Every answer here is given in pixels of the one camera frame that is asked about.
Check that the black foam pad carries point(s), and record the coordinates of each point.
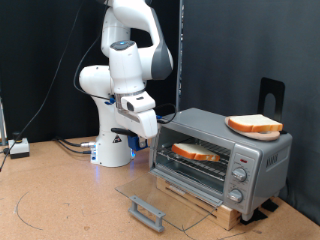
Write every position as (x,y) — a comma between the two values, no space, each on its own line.
(253,217)
(270,205)

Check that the grey toaster oven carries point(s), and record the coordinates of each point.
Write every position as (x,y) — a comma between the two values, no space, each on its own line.
(266,160)

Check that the metal frame post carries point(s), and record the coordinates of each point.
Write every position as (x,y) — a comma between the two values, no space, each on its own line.
(2,123)

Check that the wooden block base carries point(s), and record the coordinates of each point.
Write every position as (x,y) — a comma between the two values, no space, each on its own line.
(226,216)

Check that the silver timer knob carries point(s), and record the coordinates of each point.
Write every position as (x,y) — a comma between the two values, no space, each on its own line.
(235,195)

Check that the vertical metal pole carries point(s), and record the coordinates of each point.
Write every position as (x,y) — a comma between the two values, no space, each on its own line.
(180,50)

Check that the toast slice on oven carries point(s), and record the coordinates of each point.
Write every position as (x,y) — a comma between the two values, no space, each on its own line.
(263,136)

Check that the emergency stop button box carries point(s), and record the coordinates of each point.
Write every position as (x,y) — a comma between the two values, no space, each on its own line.
(19,148)

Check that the white bread slice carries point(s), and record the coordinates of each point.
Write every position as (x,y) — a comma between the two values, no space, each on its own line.
(255,123)
(195,152)

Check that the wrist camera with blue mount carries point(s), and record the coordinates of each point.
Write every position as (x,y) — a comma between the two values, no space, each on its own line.
(159,117)

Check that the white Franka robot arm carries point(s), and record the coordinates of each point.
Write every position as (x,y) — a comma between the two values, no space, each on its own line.
(106,76)

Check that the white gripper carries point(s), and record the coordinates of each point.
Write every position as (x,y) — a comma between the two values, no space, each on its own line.
(140,123)

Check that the black metal bookend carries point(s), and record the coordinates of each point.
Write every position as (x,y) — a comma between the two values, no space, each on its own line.
(278,88)

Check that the silver temperature knob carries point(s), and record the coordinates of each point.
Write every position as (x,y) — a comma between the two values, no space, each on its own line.
(240,174)

